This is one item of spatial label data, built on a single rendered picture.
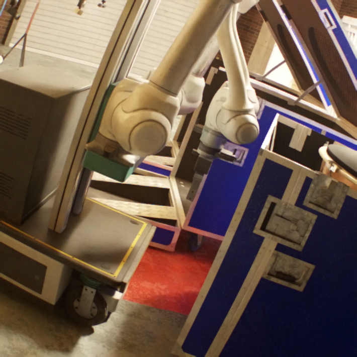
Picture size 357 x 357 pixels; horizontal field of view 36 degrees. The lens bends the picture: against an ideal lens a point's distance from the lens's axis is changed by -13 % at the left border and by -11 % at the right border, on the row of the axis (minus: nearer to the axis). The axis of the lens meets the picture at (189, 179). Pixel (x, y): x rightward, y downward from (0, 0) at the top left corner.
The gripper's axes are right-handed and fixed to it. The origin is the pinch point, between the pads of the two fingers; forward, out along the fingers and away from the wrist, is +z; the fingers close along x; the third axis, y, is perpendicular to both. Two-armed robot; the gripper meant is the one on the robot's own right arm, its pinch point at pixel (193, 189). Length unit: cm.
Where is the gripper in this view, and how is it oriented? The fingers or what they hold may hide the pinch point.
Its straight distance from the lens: 217.4
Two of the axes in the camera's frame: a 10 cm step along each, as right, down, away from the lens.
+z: -3.4, 9.0, 2.6
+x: -1.2, 2.4, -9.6
